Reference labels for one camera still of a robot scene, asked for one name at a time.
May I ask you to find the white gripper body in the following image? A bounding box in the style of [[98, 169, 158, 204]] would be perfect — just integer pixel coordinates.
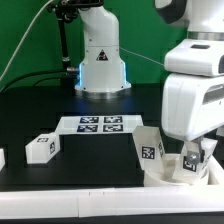
[[162, 73, 224, 141]]

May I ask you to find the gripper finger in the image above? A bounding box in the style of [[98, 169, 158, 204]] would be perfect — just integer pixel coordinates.
[[185, 137, 204, 165]]

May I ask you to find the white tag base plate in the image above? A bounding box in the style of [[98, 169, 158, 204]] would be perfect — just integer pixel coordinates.
[[55, 115, 143, 135]]

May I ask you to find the black cable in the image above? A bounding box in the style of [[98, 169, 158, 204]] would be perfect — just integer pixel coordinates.
[[0, 68, 78, 94]]

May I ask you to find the black camera stand pole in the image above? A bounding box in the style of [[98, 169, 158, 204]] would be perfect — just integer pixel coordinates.
[[47, 0, 104, 88]]

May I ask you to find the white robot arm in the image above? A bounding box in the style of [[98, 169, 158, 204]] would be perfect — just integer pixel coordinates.
[[75, 0, 224, 165]]

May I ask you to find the grey cable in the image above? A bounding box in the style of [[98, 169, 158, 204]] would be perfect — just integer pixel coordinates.
[[0, 0, 54, 82]]

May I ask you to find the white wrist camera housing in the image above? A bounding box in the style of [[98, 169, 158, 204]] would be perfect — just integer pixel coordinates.
[[164, 39, 224, 77]]

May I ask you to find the white U-shaped wall fence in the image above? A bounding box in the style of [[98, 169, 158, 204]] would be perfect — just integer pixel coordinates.
[[0, 158, 224, 220]]

